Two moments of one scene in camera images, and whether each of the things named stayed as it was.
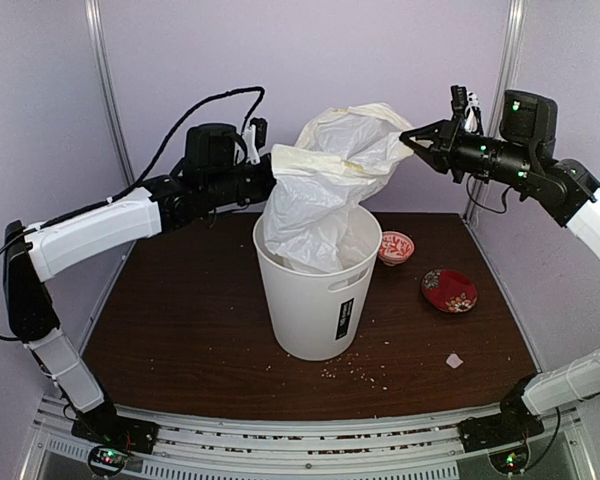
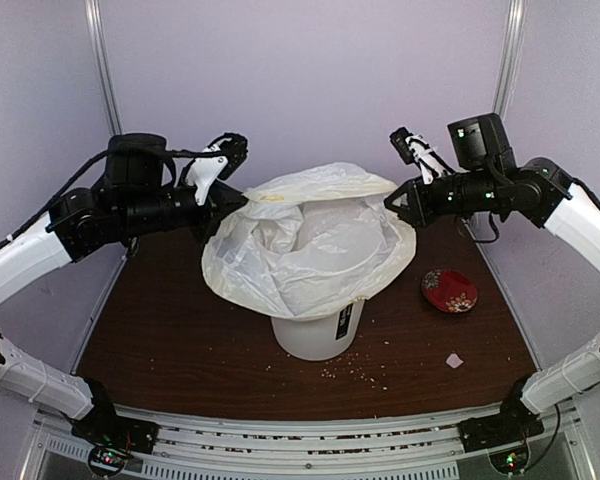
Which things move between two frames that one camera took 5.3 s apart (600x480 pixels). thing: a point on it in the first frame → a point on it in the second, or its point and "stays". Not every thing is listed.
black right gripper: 444,157 → 420,210
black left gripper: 271,180 → 224,199
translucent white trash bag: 343,156 → 309,240
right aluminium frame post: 505,77 stays
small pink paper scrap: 454,361 stays
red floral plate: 449,290 stays
